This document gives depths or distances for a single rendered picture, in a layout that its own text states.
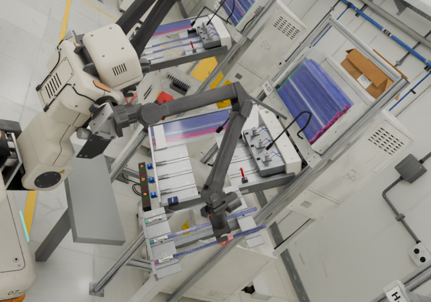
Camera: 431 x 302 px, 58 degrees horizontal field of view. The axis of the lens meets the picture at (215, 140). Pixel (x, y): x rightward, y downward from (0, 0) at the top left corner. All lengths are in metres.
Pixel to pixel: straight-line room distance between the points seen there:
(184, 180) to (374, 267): 1.86
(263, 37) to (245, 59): 0.23
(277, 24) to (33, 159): 2.18
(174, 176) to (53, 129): 0.78
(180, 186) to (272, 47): 1.65
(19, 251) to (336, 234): 2.55
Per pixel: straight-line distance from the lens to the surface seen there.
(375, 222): 3.47
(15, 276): 1.99
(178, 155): 2.24
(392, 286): 1.62
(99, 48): 1.46
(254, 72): 3.35
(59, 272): 2.44
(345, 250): 3.56
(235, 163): 2.14
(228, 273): 2.60
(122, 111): 1.38
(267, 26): 3.20
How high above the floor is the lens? 1.88
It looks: 23 degrees down
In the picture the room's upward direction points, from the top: 41 degrees clockwise
